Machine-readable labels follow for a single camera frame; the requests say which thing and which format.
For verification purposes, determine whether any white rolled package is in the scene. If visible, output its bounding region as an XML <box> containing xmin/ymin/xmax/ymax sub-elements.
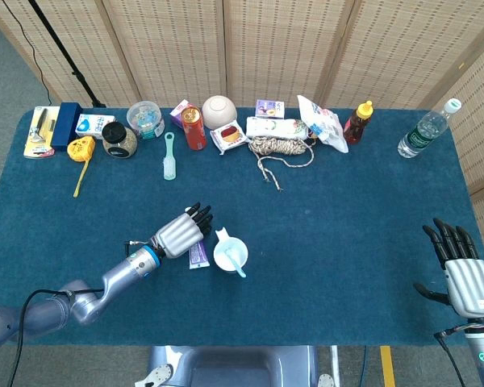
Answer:
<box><xmin>245</xmin><ymin>116</ymin><xmax>310</xmax><ymax>141</ymax></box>

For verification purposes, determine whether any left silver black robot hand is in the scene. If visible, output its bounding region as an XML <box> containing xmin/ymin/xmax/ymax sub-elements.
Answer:
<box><xmin>148</xmin><ymin>201</ymin><xmax>214</xmax><ymax>260</ymax></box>

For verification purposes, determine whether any black tripod stand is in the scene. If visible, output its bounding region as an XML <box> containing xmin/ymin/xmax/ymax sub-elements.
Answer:
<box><xmin>27</xmin><ymin>0</ymin><xmax>107</xmax><ymax>109</ymax></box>

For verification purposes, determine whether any yellow tape measure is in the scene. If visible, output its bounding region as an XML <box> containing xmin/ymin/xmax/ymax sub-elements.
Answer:
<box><xmin>66</xmin><ymin>135</ymin><xmax>97</xmax><ymax>198</ymax></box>

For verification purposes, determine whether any red drink can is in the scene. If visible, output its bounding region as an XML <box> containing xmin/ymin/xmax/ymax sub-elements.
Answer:
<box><xmin>180</xmin><ymin>106</ymin><xmax>208</xmax><ymax>152</ymax></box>

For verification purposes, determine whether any dark blue box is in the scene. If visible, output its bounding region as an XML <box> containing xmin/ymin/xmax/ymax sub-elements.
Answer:
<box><xmin>50</xmin><ymin>102</ymin><xmax>84</xmax><ymax>152</ymax></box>

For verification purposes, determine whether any clear tub of clips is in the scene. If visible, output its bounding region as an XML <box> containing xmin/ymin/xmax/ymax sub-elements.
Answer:
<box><xmin>126</xmin><ymin>100</ymin><xmax>166</xmax><ymax>141</ymax></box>

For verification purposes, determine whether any purple and pink box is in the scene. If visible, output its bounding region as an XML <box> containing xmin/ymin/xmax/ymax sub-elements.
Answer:
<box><xmin>169</xmin><ymin>99</ymin><xmax>195</xmax><ymax>130</ymax></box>

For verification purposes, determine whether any yellow floor tape strip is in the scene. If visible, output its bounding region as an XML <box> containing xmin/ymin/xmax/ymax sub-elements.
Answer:
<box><xmin>379</xmin><ymin>345</ymin><xmax>397</xmax><ymax>387</ymax></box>

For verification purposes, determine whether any thin black background cable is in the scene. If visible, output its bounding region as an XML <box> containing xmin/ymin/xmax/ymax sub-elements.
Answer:
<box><xmin>2</xmin><ymin>0</ymin><xmax>53</xmax><ymax>104</ymax></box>

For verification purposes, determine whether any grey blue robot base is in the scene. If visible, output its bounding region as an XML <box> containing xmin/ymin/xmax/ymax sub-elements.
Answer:
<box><xmin>135</xmin><ymin>345</ymin><xmax>336</xmax><ymax>387</ymax></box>

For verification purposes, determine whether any white and blue carton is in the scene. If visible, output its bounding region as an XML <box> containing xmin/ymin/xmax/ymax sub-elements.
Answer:
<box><xmin>74</xmin><ymin>113</ymin><xmax>117</xmax><ymax>140</ymax></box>

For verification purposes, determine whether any white plastic snack bag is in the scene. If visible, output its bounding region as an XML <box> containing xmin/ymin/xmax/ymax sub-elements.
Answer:
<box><xmin>297</xmin><ymin>94</ymin><xmax>350</xmax><ymax>154</ymax></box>

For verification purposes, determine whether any beige bowl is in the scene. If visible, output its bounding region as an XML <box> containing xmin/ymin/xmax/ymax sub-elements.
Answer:
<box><xmin>201</xmin><ymin>94</ymin><xmax>238</xmax><ymax>131</ymax></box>

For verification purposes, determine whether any white cup with eared handle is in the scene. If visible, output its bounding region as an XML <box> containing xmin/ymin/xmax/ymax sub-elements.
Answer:
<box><xmin>212</xmin><ymin>227</ymin><xmax>249</xmax><ymax>275</ymax></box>

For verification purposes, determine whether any honey bear bottle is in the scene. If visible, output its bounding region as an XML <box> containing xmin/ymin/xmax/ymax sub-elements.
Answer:
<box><xmin>342</xmin><ymin>100</ymin><xmax>374</xmax><ymax>145</ymax></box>

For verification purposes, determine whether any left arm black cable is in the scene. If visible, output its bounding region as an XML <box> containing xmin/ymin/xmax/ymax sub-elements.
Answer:
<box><xmin>7</xmin><ymin>239</ymin><xmax>156</xmax><ymax>387</ymax></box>

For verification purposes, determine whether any braided rope bundle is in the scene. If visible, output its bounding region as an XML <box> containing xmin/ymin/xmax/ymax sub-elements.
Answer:
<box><xmin>248</xmin><ymin>135</ymin><xmax>315</xmax><ymax>192</ymax></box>

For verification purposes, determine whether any light blue toothbrush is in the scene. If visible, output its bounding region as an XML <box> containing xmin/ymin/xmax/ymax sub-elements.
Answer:
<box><xmin>221</xmin><ymin>246</ymin><xmax>248</xmax><ymax>279</ymax></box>

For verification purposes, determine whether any small purple white carton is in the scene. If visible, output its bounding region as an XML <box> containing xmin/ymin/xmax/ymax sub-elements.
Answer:
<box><xmin>255</xmin><ymin>98</ymin><xmax>286</xmax><ymax>119</ymax></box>

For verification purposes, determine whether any blue floor cable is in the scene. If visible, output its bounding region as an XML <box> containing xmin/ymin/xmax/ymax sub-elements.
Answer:
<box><xmin>358</xmin><ymin>345</ymin><xmax>368</xmax><ymax>387</ymax></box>

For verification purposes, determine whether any purple toothpaste tube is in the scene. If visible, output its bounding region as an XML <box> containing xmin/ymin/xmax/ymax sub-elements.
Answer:
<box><xmin>188</xmin><ymin>240</ymin><xmax>210</xmax><ymax>270</ymax></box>

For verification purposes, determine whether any bamboo folding screen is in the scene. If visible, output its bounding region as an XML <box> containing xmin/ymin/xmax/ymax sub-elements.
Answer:
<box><xmin>0</xmin><ymin>0</ymin><xmax>484</xmax><ymax>259</ymax></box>

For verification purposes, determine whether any white snack packet red picture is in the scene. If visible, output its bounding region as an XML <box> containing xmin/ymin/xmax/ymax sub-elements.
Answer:
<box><xmin>209</xmin><ymin>119</ymin><xmax>250</xmax><ymax>156</ymax></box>

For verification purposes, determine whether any glass jar with black lid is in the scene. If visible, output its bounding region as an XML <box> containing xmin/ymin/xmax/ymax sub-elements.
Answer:
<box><xmin>102</xmin><ymin>122</ymin><xmax>139</xmax><ymax>160</ymax></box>

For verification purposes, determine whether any white metal leg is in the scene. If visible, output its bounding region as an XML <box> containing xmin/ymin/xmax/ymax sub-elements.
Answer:
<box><xmin>330</xmin><ymin>345</ymin><xmax>342</xmax><ymax>387</ymax></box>

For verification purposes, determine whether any blue table cloth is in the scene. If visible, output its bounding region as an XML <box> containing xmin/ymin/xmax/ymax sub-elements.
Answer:
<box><xmin>0</xmin><ymin>106</ymin><xmax>484</xmax><ymax>347</ymax></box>

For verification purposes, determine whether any green scrubbing brush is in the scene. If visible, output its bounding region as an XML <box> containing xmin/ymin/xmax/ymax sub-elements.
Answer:
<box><xmin>162</xmin><ymin>131</ymin><xmax>177</xmax><ymax>181</ymax></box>

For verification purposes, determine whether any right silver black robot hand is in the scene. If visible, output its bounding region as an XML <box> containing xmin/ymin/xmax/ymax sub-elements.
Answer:
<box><xmin>413</xmin><ymin>218</ymin><xmax>484</xmax><ymax>319</ymax></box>

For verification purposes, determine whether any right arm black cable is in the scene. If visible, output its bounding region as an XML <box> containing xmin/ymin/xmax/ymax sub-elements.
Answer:
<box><xmin>434</xmin><ymin>324</ymin><xmax>471</xmax><ymax>387</ymax></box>

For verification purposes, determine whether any clear water bottle green label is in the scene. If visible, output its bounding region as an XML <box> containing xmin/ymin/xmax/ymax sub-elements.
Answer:
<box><xmin>397</xmin><ymin>98</ymin><xmax>463</xmax><ymax>159</ymax></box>

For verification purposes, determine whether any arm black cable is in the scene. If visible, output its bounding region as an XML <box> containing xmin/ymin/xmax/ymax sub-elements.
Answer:
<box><xmin>7</xmin><ymin>239</ymin><xmax>156</xmax><ymax>387</ymax></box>
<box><xmin>434</xmin><ymin>324</ymin><xmax>471</xmax><ymax>387</ymax></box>

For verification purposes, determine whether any peeler on packaging card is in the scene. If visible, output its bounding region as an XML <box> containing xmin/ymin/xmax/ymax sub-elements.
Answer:
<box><xmin>23</xmin><ymin>106</ymin><xmax>61</xmax><ymax>160</ymax></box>

